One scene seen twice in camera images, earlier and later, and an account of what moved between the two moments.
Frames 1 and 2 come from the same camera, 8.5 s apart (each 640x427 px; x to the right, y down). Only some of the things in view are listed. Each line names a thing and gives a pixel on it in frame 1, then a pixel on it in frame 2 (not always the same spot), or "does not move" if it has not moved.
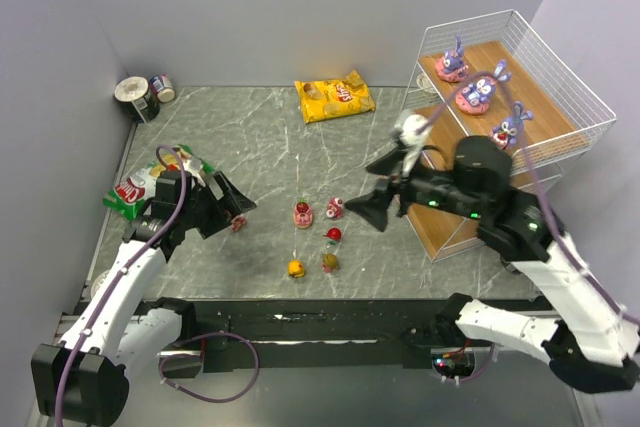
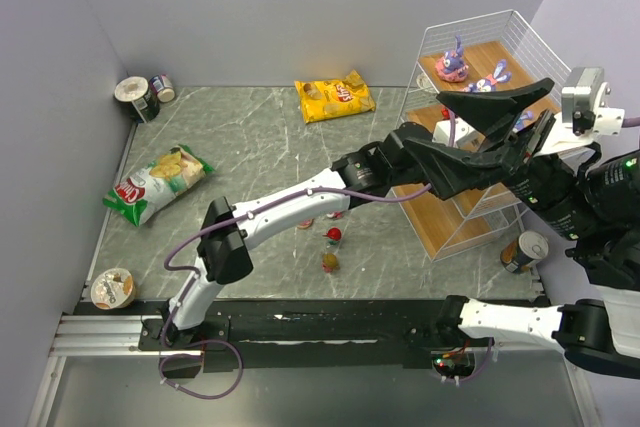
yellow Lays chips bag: [322, 99] does not move
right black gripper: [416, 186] to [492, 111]
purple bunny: [473, 98] does not move
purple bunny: [451, 67] does not move
